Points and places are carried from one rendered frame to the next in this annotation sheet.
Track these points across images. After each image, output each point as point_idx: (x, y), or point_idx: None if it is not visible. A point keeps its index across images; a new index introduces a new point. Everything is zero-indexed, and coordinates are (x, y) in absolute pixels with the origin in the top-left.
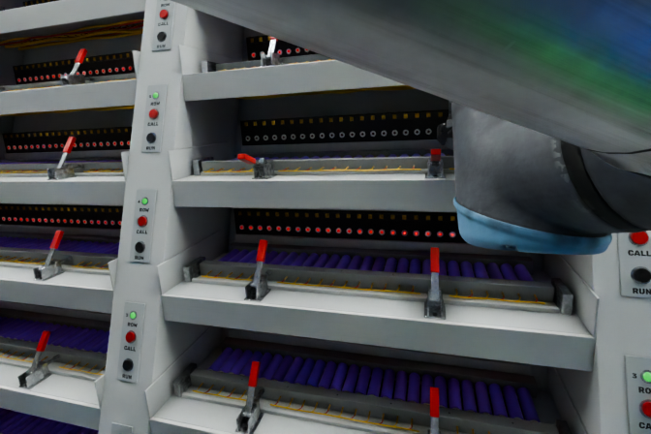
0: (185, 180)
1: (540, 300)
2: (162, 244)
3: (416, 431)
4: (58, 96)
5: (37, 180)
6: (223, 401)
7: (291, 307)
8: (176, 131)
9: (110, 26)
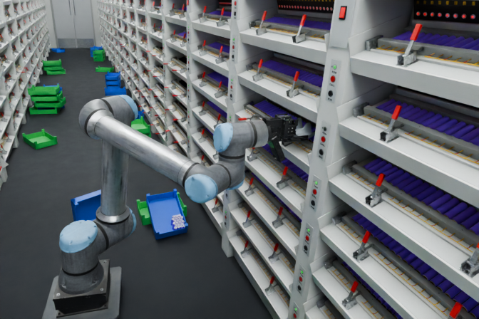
0: (237, 114)
1: None
2: None
3: (280, 216)
4: (215, 67)
5: (213, 96)
6: (248, 184)
7: (254, 167)
8: (236, 95)
9: None
